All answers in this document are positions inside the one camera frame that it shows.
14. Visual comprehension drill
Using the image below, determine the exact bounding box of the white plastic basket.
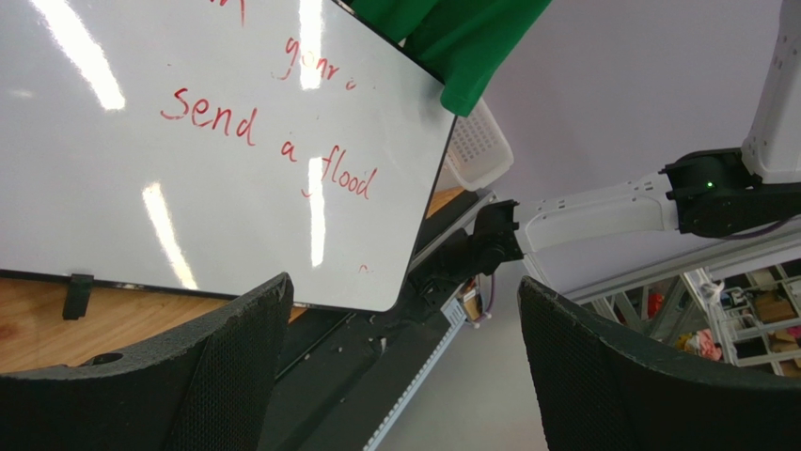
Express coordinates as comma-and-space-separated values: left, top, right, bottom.
445, 99, 514, 191

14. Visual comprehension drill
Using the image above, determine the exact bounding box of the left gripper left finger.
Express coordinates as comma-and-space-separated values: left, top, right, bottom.
1, 273, 294, 450

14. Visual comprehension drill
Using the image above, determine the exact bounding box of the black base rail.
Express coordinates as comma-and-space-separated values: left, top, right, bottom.
259, 194, 522, 450

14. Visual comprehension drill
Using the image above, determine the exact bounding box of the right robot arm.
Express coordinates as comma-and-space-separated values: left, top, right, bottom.
473, 1, 800, 268

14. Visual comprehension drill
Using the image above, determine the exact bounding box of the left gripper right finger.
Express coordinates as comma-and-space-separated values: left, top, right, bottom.
517, 277, 800, 450

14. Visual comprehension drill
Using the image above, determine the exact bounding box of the green t shirt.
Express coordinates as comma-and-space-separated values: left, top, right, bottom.
347, 0, 551, 117

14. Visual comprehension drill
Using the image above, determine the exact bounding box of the whiteboard with red writing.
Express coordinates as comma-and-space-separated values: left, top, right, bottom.
1, 1, 455, 312

